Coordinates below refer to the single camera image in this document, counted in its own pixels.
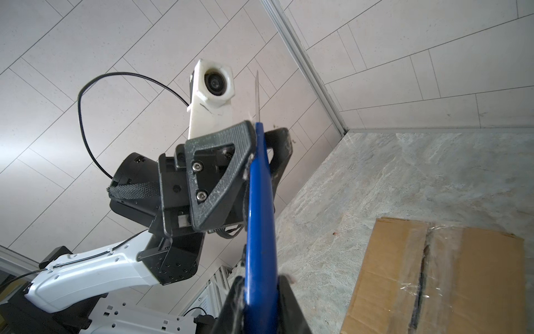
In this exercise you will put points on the blue utility knife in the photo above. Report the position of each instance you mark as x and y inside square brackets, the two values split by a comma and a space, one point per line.
[261, 283]

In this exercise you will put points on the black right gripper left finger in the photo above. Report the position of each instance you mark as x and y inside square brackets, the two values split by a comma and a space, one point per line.
[230, 320]

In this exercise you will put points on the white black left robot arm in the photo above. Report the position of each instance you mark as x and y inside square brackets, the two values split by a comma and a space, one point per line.
[69, 293]

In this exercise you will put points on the brown cardboard express box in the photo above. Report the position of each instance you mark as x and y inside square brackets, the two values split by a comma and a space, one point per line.
[419, 277]

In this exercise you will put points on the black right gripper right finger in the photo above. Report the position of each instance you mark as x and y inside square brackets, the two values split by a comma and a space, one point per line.
[291, 319]

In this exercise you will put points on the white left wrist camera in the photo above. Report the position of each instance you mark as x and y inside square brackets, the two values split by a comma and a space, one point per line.
[212, 89]

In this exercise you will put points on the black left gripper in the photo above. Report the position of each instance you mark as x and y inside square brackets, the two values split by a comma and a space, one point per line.
[206, 178]

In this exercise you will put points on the aluminium left corner post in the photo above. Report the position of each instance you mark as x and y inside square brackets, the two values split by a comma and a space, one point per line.
[299, 54]

